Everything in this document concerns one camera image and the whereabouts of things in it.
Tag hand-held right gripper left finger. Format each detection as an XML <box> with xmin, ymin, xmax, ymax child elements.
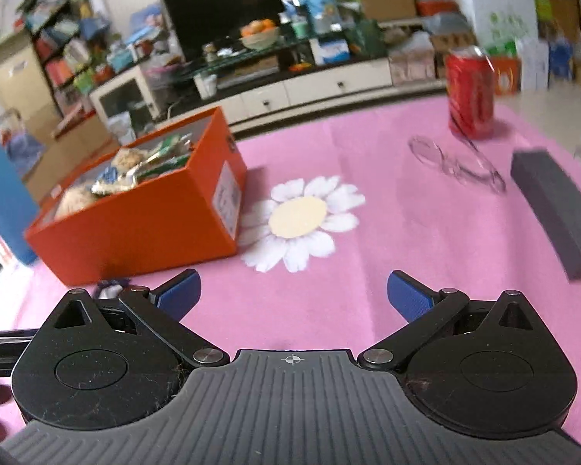
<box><xmin>29</xmin><ymin>269</ymin><xmax>230</xmax><ymax>368</ymax></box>

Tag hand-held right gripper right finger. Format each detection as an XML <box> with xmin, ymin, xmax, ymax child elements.
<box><xmin>357</xmin><ymin>271</ymin><xmax>560</xmax><ymax>369</ymax></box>

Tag orange cardboard box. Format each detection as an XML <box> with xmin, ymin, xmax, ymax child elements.
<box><xmin>24</xmin><ymin>105</ymin><xmax>249</xmax><ymax>288</ymax></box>

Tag beige round pastry packet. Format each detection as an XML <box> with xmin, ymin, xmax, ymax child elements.
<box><xmin>54</xmin><ymin>186</ymin><xmax>98</xmax><ymax>220</ymax></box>

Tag green snack packet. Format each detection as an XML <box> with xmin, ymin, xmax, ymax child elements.
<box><xmin>146</xmin><ymin>134</ymin><xmax>195</xmax><ymax>174</ymax></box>

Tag beige biscuit packet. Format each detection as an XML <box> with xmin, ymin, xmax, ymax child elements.
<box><xmin>111</xmin><ymin>148</ymin><xmax>148</xmax><ymax>175</ymax></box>

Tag clear eyeglasses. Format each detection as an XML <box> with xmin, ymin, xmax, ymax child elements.
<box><xmin>409</xmin><ymin>136</ymin><xmax>507</xmax><ymax>195</ymax></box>

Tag blue thermos jug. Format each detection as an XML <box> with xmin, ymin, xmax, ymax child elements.
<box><xmin>0</xmin><ymin>121</ymin><xmax>40</xmax><ymax>265</ymax></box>

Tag dark grey glasses case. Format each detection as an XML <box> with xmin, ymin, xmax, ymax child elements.
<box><xmin>511</xmin><ymin>150</ymin><xmax>581</xmax><ymax>282</ymax></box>

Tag white glass door cabinet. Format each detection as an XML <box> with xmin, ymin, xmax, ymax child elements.
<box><xmin>89</xmin><ymin>65</ymin><xmax>168</xmax><ymax>135</ymax></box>

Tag red soda can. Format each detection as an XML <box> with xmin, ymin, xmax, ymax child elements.
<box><xmin>445</xmin><ymin>46</ymin><xmax>497</xmax><ymax>139</ymax></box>

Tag white tv stand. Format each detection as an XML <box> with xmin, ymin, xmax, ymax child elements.
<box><xmin>194</xmin><ymin>55</ymin><xmax>446</xmax><ymax>127</ymax></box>

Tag dark green bag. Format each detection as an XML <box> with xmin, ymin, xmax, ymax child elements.
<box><xmin>353</xmin><ymin>19</ymin><xmax>387</xmax><ymax>57</ymax></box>

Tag bowl of oranges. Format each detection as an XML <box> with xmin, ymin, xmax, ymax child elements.
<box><xmin>239</xmin><ymin>19</ymin><xmax>282</xmax><ymax>50</ymax></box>

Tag cluttered bookshelf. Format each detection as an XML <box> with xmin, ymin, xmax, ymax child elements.
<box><xmin>17</xmin><ymin>0</ymin><xmax>119</xmax><ymax>122</ymax></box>

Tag brown cardboard box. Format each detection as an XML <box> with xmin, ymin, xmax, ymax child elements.
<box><xmin>361</xmin><ymin>0</ymin><xmax>418</xmax><ymax>22</ymax></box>

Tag tall blue white carton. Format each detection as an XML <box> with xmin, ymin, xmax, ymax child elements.
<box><xmin>305</xmin><ymin>0</ymin><xmax>343</xmax><ymax>36</ymax></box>

